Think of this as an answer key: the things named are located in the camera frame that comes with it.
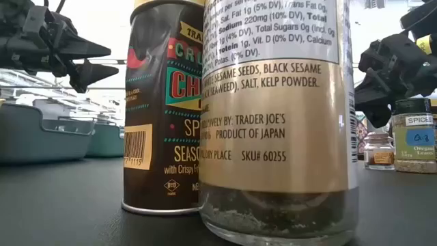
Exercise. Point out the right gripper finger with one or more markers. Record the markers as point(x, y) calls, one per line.
point(373, 56)
point(373, 106)

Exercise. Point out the colourful patterned cloth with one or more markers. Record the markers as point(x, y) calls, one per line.
point(361, 140)

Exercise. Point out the yellow tape tag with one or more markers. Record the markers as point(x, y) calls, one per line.
point(424, 43)

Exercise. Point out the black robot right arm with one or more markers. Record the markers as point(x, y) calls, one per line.
point(423, 17)

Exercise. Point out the small cork-lid saffron jar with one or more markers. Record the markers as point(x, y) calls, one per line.
point(379, 153)

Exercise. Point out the blue plastic bin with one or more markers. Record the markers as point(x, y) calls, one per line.
point(27, 143)

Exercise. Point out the gold-label furikake glass jar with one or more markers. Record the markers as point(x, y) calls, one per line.
point(273, 136)

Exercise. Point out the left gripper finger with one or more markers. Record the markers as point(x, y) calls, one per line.
point(92, 75)
point(85, 48)

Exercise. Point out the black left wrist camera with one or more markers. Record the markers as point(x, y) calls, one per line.
point(35, 25)

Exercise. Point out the yellow-lid chili crunch can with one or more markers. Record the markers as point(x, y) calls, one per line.
point(153, 136)

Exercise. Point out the teal plastic bin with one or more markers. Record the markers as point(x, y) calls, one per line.
point(106, 143)

